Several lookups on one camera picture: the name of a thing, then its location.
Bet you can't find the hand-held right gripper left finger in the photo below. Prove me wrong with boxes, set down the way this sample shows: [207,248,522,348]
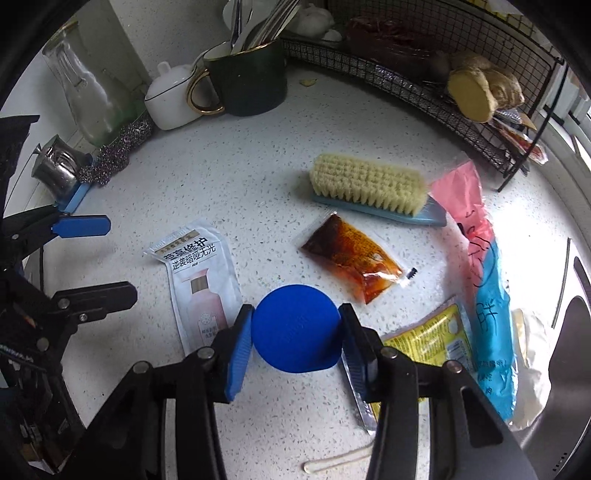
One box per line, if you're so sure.
[60,304,254,480]

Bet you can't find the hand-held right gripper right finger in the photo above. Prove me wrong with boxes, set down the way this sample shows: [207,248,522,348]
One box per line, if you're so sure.
[339,302,541,480]

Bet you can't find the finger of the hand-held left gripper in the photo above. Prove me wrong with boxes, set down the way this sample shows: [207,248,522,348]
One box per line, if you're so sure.
[27,282,139,352]
[0,204,112,260]

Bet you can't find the blue round lid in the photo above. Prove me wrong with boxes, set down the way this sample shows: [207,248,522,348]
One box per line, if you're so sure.
[251,284,345,373]

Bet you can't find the yellow silver snack packet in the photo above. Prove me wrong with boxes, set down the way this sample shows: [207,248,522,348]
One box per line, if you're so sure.
[382,302,477,412]

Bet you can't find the chili oil sauce packet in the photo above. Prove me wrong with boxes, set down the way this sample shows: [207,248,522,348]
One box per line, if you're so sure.
[298,209,419,305]

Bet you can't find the blue saucer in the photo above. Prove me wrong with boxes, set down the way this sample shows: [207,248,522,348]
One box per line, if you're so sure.
[55,182,93,216]

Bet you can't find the silver sachet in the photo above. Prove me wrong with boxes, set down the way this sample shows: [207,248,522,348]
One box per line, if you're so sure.
[341,359,378,435]

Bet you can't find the stainless steel oil pot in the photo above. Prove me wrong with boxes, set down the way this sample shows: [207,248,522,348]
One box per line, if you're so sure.
[31,134,86,198]

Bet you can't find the white shampoo sachet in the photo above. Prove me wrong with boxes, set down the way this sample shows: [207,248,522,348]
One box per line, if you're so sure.
[143,220,245,357]

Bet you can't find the steel wool scourer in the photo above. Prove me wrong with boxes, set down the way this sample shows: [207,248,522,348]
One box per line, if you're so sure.
[77,122,156,186]

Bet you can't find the white plastic strip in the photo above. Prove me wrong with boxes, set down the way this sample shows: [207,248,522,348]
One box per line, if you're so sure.
[303,445,376,474]

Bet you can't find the glass carafe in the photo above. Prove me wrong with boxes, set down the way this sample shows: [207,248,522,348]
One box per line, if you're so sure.
[42,22,140,149]

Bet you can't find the pink blue plastic bag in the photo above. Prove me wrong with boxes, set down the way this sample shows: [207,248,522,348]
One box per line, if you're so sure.
[429,156,516,424]

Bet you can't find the white lidded sugar pot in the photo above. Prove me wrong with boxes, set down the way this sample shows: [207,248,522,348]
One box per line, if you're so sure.
[144,61,205,131]

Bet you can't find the stainless steel sink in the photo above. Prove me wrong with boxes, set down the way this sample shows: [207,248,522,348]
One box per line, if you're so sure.
[526,237,591,480]

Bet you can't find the dark green mug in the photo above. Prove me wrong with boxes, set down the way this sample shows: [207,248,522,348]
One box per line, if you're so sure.
[187,39,288,117]

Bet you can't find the small red sauce packets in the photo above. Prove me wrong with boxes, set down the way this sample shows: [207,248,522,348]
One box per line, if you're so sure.
[491,110,549,165]

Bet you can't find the bundle of chopsticks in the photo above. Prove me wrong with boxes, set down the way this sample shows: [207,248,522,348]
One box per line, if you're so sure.
[248,0,302,48]

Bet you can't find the ginger root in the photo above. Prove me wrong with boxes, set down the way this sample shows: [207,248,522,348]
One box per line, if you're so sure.
[446,52,526,124]

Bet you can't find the dried chili bag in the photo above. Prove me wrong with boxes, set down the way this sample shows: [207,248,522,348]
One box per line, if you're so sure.
[346,16,445,80]

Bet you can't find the garlic bulb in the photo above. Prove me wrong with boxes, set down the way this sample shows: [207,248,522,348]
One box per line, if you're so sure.
[294,2,345,43]

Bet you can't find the blue handled scrubbing brush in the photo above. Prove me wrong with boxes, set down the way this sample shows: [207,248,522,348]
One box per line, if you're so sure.
[309,153,448,227]

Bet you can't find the black wire rack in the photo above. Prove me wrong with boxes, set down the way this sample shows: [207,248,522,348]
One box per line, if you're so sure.
[281,0,570,193]

